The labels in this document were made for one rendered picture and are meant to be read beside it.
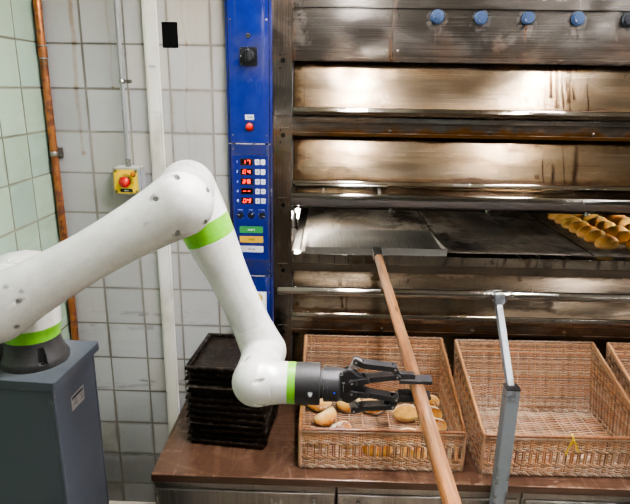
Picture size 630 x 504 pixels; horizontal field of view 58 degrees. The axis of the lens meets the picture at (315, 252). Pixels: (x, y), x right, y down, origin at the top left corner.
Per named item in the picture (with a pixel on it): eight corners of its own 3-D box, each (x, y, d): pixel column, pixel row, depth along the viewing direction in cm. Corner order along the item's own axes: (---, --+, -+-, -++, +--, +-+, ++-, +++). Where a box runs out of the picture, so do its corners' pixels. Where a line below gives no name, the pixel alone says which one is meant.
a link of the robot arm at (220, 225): (144, 178, 115) (200, 155, 115) (152, 169, 127) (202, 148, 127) (183, 256, 121) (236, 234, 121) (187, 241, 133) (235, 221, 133)
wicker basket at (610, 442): (446, 398, 233) (452, 337, 225) (584, 401, 233) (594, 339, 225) (477, 476, 186) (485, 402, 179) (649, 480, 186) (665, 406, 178)
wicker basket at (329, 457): (302, 393, 235) (302, 332, 227) (438, 397, 234) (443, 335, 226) (295, 469, 189) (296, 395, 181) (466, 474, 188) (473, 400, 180)
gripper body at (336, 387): (322, 358, 127) (364, 359, 127) (321, 392, 129) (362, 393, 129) (322, 374, 120) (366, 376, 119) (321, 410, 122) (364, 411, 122)
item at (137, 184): (120, 191, 215) (118, 164, 212) (146, 191, 215) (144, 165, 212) (113, 194, 208) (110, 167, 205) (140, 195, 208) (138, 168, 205)
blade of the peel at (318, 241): (447, 256, 220) (447, 249, 219) (305, 253, 220) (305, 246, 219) (430, 231, 254) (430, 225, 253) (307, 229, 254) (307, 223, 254)
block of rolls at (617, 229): (544, 217, 289) (545, 206, 288) (639, 219, 288) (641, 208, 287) (598, 250, 231) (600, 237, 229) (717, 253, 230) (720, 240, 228)
